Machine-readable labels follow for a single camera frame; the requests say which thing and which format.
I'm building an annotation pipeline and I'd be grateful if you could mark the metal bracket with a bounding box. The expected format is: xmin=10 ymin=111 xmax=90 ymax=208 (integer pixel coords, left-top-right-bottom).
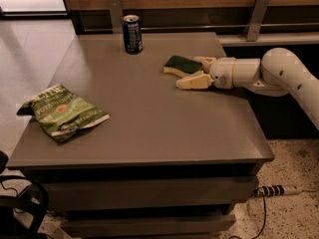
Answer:
xmin=108 ymin=0 xmax=123 ymax=34
xmin=243 ymin=0 xmax=270 ymax=42

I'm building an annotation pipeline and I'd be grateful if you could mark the green jalapeno chip bag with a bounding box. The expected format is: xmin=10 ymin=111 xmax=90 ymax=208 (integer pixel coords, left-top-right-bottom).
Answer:
xmin=17 ymin=84 xmax=110 ymax=142

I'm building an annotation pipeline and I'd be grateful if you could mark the grey drawer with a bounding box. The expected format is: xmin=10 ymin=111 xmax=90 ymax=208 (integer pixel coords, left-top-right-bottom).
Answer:
xmin=44 ymin=176 xmax=257 ymax=211
xmin=61 ymin=215 xmax=235 ymax=238

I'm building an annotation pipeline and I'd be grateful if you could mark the grey upper drawer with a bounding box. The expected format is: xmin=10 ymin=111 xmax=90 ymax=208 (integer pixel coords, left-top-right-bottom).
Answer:
xmin=44 ymin=176 xmax=257 ymax=211

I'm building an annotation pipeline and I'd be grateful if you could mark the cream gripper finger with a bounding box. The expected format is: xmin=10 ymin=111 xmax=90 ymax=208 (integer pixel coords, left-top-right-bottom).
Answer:
xmin=175 ymin=71 xmax=213 ymax=90
xmin=193 ymin=56 xmax=216 ymax=73

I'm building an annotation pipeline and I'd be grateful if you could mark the black power cable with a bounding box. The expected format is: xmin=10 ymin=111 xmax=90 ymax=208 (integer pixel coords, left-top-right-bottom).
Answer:
xmin=228 ymin=191 xmax=268 ymax=239

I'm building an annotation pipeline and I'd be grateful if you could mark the metal rail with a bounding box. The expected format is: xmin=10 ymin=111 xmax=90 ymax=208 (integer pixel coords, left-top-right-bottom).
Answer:
xmin=83 ymin=22 xmax=319 ymax=34

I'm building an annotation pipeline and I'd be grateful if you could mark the right metal bracket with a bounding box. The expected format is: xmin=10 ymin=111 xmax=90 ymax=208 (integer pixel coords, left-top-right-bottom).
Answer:
xmin=243 ymin=0 xmax=270 ymax=42

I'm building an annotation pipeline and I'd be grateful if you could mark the grey lower drawer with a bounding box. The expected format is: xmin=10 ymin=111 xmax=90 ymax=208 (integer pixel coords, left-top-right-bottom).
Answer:
xmin=61 ymin=215 xmax=235 ymax=238

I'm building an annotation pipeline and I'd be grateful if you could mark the green and yellow sponge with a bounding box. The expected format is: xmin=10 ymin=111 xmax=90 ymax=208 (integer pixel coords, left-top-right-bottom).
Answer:
xmin=163 ymin=56 xmax=202 ymax=78

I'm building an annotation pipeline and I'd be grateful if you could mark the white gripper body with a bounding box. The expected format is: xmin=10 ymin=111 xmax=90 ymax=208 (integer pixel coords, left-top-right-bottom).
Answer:
xmin=209 ymin=58 xmax=236 ymax=90

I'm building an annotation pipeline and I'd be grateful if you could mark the left metal bracket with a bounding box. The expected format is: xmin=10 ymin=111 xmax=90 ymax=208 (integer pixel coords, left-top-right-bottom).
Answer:
xmin=108 ymin=0 xmax=123 ymax=34

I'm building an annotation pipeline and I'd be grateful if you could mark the blue soda can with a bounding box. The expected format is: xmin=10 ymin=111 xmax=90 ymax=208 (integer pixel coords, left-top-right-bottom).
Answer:
xmin=122 ymin=15 xmax=143 ymax=54

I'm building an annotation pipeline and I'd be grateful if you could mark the white power strip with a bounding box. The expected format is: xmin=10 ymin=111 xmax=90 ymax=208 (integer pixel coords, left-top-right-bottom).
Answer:
xmin=252 ymin=185 xmax=302 ymax=197

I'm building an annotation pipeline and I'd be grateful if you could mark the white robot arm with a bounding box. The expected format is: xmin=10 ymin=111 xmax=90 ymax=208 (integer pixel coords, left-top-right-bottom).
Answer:
xmin=176 ymin=48 xmax=319 ymax=129

